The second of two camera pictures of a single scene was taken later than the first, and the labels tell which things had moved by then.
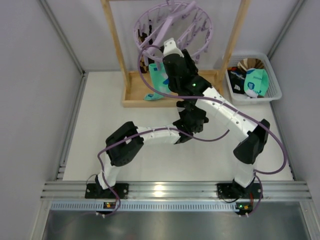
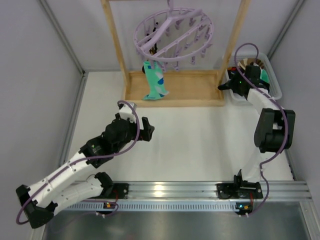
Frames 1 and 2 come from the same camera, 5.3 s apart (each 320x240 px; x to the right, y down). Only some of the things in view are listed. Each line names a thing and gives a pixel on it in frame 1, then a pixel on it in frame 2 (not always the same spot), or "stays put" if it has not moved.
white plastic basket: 251,79 stays put
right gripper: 172,62 to 231,84
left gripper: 197,125 to 145,129
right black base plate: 234,191 stays put
